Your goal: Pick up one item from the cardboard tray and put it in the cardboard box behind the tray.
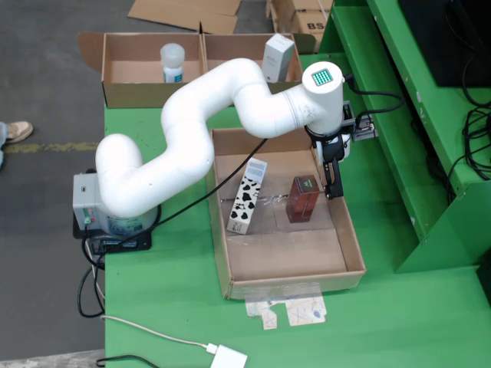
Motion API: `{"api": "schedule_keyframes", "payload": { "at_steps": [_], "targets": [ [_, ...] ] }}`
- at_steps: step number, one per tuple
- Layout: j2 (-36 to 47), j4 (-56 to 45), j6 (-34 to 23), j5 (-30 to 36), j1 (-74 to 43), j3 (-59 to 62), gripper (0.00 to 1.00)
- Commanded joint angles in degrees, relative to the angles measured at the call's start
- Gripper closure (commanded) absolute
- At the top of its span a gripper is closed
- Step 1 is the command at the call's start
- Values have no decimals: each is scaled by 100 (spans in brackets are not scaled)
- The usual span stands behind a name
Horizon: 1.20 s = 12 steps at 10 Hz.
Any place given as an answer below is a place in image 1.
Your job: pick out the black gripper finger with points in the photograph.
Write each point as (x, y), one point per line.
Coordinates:
(334, 188)

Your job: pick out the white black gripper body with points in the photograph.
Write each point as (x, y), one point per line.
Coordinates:
(330, 147)

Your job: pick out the red Secret carton box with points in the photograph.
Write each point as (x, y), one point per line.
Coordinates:
(301, 207)

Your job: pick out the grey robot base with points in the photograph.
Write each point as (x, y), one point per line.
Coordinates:
(86, 199)

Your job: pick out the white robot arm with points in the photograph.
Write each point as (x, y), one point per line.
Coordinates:
(184, 126)

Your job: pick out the large cardboard tray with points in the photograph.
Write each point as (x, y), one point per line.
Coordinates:
(287, 253)

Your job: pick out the cow print carton box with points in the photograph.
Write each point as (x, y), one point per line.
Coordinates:
(243, 203)

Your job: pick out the tall white carton box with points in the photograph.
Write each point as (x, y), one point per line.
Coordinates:
(278, 53)

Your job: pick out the BS printed cardboard box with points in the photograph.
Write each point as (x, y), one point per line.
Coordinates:
(307, 23)

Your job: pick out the shallow brown cardboard box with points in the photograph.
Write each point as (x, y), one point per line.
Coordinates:
(130, 94)
(230, 50)

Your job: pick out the large cardboard box open flaps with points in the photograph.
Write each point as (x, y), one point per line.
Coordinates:
(184, 13)

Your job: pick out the green metal shelf unit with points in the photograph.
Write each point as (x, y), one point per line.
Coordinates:
(383, 115)

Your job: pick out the black monitor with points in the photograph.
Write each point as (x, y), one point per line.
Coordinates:
(433, 38)

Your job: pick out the white spray bottle teal label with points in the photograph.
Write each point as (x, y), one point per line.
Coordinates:
(172, 57)

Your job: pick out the white adapter block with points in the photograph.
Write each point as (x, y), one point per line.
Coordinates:
(228, 358)

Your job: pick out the beige shoe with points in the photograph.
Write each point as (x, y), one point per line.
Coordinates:
(19, 132)

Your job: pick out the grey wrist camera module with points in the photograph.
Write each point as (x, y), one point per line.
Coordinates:
(364, 128)

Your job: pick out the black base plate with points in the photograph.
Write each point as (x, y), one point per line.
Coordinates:
(134, 243)

